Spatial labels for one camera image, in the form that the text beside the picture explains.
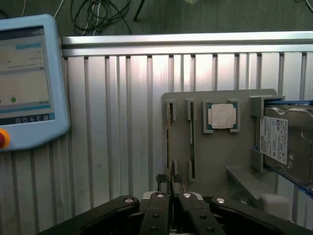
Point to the CPU with silver lid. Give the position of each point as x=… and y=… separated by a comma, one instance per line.
x=222, y=116

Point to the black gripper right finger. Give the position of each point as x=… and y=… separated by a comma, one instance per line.
x=195, y=218

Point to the black furniture leg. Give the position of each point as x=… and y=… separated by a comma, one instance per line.
x=138, y=10

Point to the silver hard disk white label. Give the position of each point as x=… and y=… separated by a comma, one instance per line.
x=286, y=132

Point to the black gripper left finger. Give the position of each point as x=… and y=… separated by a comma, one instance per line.
x=156, y=215

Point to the grey parts rack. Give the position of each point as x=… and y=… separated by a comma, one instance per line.
x=220, y=156

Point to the white plastic block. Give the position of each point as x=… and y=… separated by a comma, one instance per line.
x=274, y=203

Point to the light blue teach pendant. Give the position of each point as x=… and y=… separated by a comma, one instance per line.
x=29, y=80

